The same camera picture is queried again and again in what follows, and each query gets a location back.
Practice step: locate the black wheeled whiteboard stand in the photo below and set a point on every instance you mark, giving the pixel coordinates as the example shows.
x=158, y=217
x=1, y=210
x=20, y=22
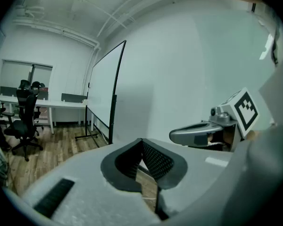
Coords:
x=112, y=119

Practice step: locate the dark grey desk divider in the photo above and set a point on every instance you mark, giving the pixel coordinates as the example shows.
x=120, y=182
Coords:
x=73, y=98

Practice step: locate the white ceiling pipe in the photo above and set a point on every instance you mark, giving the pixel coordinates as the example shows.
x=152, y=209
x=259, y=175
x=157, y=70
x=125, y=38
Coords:
x=113, y=18

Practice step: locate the large white whiteboard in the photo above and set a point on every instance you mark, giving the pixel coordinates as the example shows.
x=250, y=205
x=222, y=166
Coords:
x=105, y=86

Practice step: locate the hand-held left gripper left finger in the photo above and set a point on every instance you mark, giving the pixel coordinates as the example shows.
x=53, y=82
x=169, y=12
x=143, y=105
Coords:
x=85, y=196

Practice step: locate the window with grey blinds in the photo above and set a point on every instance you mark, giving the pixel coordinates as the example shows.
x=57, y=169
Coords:
x=16, y=76

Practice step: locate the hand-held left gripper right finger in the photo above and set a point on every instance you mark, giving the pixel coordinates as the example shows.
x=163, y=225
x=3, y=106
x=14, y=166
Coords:
x=198, y=168

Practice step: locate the person's right forearm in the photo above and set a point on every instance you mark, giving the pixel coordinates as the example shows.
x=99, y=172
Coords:
x=261, y=173

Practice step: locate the black mesh office chair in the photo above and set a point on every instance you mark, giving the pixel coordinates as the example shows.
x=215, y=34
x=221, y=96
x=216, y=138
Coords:
x=24, y=123
x=37, y=88

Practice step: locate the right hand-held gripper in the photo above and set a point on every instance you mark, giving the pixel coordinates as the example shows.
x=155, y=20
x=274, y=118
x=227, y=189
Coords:
x=246, y=112

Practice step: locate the long white office desk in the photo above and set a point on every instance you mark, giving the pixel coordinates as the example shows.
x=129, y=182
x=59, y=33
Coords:
x=61, y=104

